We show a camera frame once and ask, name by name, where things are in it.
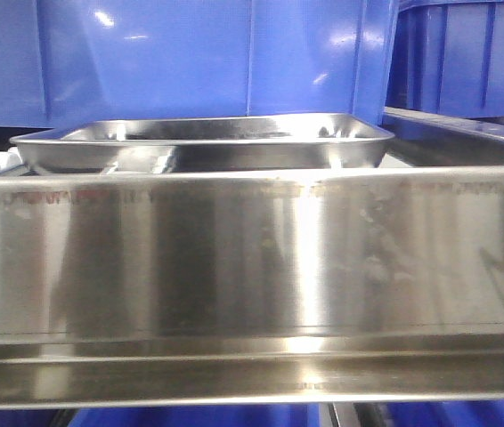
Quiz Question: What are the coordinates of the silver metal tray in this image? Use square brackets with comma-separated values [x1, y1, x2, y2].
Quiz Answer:
[11, 113, 394, 174]

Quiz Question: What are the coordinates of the blue plastic bin at right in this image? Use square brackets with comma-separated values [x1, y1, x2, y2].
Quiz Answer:
[386, 1, 504, 118]

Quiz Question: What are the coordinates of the large blue plastic bin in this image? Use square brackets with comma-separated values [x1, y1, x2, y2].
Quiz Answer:
[0, 1, 398, 128]

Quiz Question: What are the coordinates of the stainless steel shelf front rail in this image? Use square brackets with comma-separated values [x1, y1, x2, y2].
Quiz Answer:
[0, 166, 504, 408]

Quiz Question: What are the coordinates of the steel shelf divider rail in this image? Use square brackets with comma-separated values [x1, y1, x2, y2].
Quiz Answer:
[382, 107, 504, 166]

